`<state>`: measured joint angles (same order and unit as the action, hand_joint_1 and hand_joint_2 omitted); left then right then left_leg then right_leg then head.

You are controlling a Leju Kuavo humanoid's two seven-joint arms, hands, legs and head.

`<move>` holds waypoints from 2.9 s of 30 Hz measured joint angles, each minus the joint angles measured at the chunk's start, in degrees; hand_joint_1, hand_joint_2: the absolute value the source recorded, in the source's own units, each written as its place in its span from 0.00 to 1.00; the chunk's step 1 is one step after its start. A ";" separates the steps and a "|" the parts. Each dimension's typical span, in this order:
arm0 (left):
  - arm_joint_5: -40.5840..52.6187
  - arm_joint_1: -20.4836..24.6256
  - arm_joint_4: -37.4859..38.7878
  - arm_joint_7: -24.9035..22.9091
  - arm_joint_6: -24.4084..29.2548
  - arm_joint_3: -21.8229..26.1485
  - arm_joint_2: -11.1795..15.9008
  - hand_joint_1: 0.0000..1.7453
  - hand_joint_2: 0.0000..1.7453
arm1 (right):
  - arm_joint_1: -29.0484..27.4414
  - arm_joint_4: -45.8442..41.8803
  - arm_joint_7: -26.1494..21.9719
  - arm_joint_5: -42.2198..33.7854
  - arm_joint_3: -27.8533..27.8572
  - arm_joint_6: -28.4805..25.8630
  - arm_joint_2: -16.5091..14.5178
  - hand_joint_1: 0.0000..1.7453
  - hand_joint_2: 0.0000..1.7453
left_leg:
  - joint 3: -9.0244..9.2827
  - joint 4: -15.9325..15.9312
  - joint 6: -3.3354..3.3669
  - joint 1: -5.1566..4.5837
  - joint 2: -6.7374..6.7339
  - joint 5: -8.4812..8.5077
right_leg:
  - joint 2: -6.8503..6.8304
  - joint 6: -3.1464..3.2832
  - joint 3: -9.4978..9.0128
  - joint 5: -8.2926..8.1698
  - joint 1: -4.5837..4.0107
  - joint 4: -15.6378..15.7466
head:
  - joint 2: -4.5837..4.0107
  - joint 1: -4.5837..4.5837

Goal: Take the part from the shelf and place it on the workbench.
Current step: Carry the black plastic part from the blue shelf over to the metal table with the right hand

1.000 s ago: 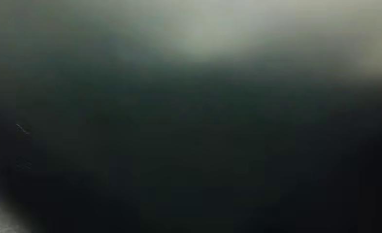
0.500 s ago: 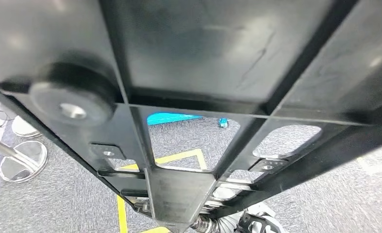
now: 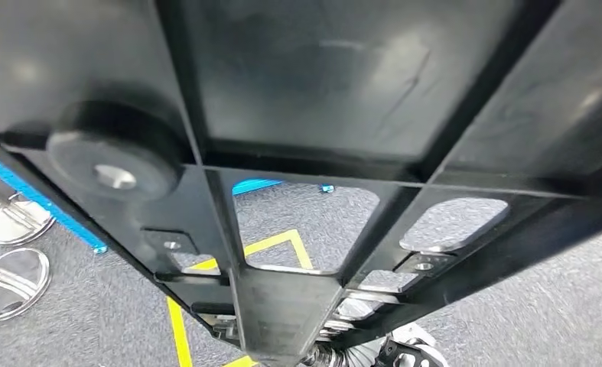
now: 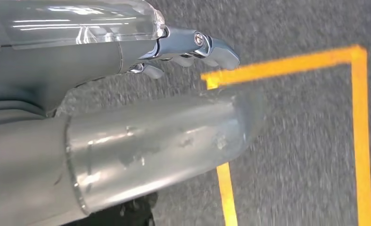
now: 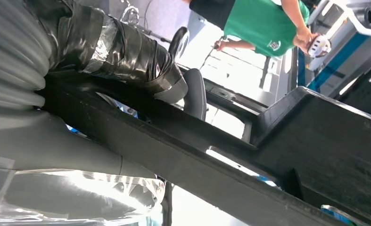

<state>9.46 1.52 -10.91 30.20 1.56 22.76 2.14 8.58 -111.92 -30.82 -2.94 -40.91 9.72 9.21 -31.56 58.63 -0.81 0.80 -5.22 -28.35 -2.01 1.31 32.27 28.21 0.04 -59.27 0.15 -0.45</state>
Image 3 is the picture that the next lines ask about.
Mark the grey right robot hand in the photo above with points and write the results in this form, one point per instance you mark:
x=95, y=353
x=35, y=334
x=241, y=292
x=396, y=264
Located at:
x=326, y=357

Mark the black plastic panel part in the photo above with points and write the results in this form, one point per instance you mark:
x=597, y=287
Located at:
x=305, y=76

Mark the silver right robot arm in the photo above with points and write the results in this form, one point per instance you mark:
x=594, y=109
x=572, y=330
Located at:
x=412, y=332

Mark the blue metal shelf rack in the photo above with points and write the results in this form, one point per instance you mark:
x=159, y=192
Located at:
x=37, y=199

